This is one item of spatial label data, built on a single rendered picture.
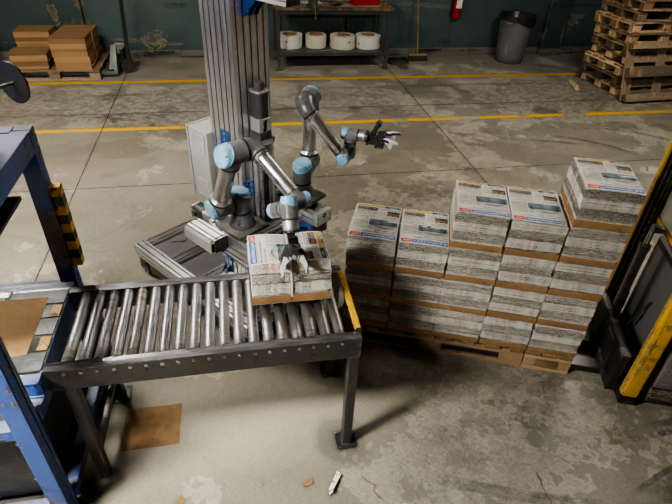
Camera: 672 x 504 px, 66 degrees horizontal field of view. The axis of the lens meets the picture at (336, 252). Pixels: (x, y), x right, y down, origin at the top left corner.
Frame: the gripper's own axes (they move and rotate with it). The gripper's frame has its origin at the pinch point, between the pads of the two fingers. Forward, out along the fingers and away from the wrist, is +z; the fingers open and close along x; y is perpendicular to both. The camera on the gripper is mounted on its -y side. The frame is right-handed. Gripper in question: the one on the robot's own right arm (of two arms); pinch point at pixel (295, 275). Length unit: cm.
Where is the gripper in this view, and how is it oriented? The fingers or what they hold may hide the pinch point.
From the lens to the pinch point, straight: 232.0
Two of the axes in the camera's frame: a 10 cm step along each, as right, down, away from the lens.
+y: -1.5, -0.3, 9.9
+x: -9.9, 0.8, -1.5
